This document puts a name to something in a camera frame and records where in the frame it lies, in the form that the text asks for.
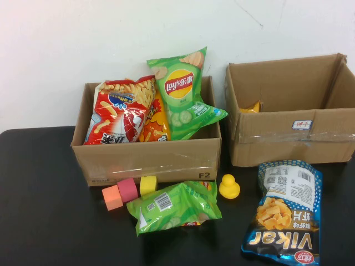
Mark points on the green Lay's bag barcode side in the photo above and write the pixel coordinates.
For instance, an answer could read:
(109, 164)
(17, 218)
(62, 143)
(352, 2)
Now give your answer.
(172, 210)

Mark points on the blue Vikar shrimp chips bag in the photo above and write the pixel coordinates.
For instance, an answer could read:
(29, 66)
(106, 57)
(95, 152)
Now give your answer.
(280, 221)

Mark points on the orange snack bag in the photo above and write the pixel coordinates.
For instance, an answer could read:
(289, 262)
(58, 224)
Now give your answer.
(155, 127)

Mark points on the red shrimp stick snack bag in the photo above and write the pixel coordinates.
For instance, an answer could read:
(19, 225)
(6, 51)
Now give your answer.
(119, 116)

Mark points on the yellow snack packet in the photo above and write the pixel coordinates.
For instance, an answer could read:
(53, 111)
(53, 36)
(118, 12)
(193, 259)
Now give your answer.
(251, 108)

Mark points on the cardboard box with F2 print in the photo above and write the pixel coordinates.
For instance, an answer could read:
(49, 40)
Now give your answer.
(138, 160)

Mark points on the green Lay's bag logo side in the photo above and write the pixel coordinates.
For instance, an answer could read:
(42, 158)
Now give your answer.
(177, 83)

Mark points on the yellow foam cube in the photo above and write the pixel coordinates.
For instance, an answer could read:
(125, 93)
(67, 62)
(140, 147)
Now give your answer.
(147, 187)

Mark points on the pink foam cube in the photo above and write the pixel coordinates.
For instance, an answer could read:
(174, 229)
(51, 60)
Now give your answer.
(127, 189)

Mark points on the yellow rubber duck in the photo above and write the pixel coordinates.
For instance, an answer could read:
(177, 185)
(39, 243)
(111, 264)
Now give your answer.
(229, 189)

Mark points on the orange foam cube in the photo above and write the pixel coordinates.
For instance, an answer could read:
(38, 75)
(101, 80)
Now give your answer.
(112, 199)

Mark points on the cardboard box with blue label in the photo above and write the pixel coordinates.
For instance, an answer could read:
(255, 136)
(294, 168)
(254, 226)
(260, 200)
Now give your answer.
(277, 147)

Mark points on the blue-bordered white label sticker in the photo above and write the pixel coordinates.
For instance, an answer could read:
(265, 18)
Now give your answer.
(302, 124)

